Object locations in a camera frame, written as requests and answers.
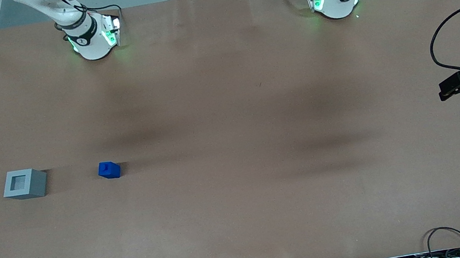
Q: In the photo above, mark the blue plastic part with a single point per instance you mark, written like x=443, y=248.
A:
x=109, y=170

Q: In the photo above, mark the gray square base block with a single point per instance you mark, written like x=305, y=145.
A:
x=36, y=185

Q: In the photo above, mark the brown table cover sheet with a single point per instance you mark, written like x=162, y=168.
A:
x=237, y=174

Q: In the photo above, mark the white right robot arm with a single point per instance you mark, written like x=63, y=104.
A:
x=92, y=37

